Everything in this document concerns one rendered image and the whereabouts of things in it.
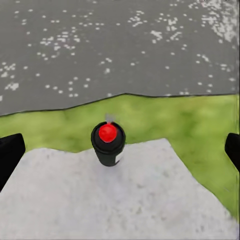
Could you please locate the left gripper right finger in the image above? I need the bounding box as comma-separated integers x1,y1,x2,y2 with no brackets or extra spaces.
224,132,240,172

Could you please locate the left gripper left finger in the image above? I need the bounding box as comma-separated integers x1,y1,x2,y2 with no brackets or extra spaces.
0,133,26,192

